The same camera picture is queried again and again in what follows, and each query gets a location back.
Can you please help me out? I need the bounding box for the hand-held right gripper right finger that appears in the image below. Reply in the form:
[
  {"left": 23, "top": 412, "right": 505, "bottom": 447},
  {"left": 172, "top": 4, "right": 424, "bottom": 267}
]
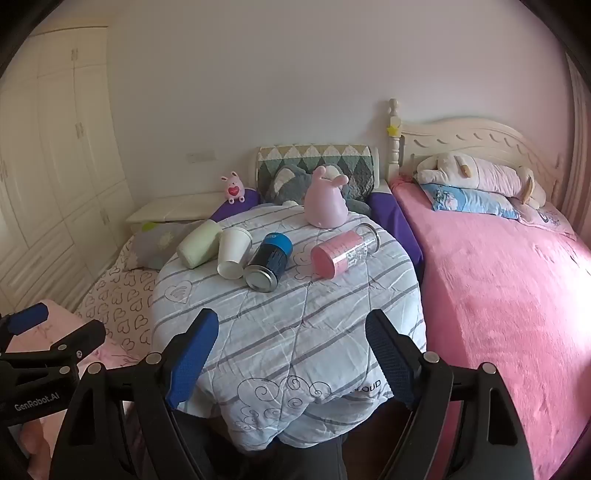
[{"left": 365, "top": 308, "right": 536, "bottom": 480}]

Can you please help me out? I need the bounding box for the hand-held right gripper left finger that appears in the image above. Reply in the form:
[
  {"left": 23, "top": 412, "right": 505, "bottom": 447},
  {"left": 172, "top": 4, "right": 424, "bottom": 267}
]
[{"left": 60, "top": 308, "right": 220, "bottom": 480}]

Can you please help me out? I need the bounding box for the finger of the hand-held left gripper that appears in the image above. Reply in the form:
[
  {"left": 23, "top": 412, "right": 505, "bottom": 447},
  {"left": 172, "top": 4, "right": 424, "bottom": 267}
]
[
  {"left": 0, "top": 319, "right": 107, "bottom": 376},
  {"left": 0, "top": 302, "right": 51, "bottom": 344}
]

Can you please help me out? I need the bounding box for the light green cup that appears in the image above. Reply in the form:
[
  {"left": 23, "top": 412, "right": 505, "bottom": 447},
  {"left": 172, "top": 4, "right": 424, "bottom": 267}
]
[{"left": 177, "top": 219, "right": 223, "bottom": 268}]

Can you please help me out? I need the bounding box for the white paper cup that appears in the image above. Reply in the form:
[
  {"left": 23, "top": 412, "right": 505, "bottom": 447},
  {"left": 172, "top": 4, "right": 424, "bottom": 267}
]
[{"left": 217, "top": 227, "right": 253, "bottom": 280}]

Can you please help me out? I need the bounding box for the pink cup with clear lid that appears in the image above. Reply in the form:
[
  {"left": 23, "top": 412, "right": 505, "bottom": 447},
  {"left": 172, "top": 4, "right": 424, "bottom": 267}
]
[{"left": 310, "top": 223, "right": 382, "bottom": 278}]

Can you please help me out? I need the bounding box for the blue and black cup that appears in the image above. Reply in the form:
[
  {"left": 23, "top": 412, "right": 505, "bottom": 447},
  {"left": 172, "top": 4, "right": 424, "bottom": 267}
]
[{"left": 244, "top": 232, "right": 293, "bottom": 293}]

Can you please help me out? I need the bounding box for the light pink cloth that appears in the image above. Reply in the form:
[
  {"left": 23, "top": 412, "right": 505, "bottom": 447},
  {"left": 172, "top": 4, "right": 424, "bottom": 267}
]
[{"left": 0, "top": 300, "right": 141, "bottom": 480}]

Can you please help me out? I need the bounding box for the heart-print bed sheet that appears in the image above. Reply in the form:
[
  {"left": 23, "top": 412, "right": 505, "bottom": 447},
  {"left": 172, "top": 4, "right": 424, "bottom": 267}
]
[{"left": 74, "top": 235, "right": 161, "bottom": 365}]

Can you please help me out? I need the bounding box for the striped white quilt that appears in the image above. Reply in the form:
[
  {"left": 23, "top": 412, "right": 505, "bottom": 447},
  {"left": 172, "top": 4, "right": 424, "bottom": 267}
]
[{"left": 150, "top": 203, "right": 428, "bottom": 453}]

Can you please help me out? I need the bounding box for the pink blanket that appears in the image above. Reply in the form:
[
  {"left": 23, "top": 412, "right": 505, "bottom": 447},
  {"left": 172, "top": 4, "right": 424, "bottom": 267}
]
[{"left": 390, "top": 178, "right": 591, "bottom": 480}]

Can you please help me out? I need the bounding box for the grey flower pillow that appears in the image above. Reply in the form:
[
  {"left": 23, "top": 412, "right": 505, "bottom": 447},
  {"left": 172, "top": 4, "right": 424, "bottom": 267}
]
[{"left": 124, "top": 220, "right": 204, "bottom": 271}]

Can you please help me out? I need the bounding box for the purple bed bumper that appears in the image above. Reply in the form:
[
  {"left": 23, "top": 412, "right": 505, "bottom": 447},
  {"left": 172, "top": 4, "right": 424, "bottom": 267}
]
[
  {"left": 369, "top": 191, "right": 424, "bottom": 274},
  {"left": 209, "top": 187, "right": 262, "bottom": 222}
]

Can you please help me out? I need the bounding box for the white nightstand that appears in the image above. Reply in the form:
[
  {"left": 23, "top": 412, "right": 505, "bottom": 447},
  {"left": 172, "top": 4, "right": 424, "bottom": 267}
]
[{"left": 126, "top": 191, "right": 232, "bottom": 228}]

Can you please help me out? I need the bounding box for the cream wardrobe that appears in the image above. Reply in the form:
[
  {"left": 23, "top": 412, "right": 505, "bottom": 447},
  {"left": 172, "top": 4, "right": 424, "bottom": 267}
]
[{"left": 0, "top": 25, "right": 136, "bottom": 315}]

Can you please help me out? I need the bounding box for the pink rabbit-shaped toy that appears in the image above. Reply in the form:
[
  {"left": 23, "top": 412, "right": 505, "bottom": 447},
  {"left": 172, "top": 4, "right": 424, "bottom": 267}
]
[{"left": 303, "top": 166, "right": 349, "bottom": 229}]

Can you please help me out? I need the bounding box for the blue printed pillow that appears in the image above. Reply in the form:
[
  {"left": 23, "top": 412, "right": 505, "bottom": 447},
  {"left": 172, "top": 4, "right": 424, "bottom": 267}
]
[{"left": 420, "top": 183, "right": 522, "bottom": 220}]

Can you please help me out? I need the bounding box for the small pink bunny figure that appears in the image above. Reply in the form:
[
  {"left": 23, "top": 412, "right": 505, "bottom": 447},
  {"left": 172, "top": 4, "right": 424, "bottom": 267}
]
[{"left": 221, "top": 171, "right": 246, "bottom": 205}]

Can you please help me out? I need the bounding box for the grey plush toy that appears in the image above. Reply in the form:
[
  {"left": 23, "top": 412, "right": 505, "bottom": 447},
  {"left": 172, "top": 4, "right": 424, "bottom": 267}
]
[{"left": 265, "top": 166, "right": 372, "bottom": 216}]

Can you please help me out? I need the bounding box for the long white and pink plush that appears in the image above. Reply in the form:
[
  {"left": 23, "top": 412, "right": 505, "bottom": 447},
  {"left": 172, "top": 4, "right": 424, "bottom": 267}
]
[{"left": 412, "top": 153, "right": 547, "bottom": 208}]

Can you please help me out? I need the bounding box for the pink printed pillow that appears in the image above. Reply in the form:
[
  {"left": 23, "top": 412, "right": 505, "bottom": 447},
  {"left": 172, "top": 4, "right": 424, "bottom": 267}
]
[{"left": 512, "top": 203, "right": 579, "bottom": 241}]

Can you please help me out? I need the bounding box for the diamond-patterned quilted cover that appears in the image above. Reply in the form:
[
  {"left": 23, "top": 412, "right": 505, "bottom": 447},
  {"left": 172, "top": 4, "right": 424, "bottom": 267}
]
[{"left": 256, "top": 144, "right": 376, "bottom": 204}]

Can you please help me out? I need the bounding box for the cream carved bed headboard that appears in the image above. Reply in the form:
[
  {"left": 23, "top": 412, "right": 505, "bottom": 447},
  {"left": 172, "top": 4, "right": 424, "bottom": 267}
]
[{"left": 387, "top": 98, "right": 572, "bottom": 214}]

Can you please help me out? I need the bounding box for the pale curtain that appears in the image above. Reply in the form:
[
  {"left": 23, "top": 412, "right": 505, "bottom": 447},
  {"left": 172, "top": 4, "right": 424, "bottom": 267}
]
[{"left": 566, "top": 51, "right": 591, "bottom": 232}]

